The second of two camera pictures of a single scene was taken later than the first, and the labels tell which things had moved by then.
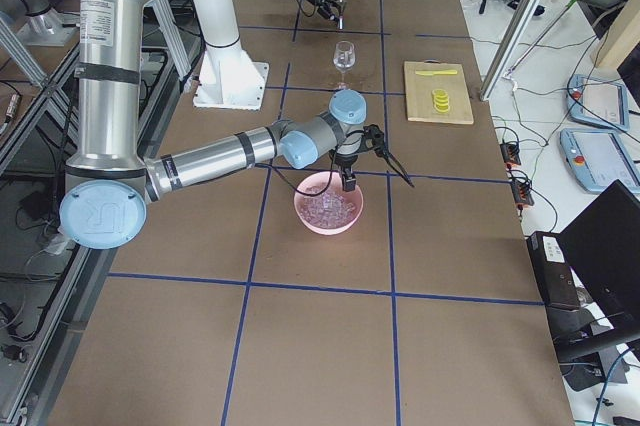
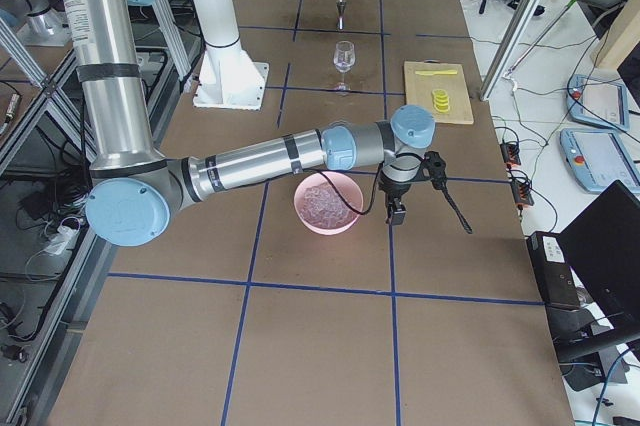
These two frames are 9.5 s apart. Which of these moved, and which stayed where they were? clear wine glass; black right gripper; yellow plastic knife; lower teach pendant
Moved: black right gripper
Stayed: lower teach pendant; yellow plastic knife; clear wine glass
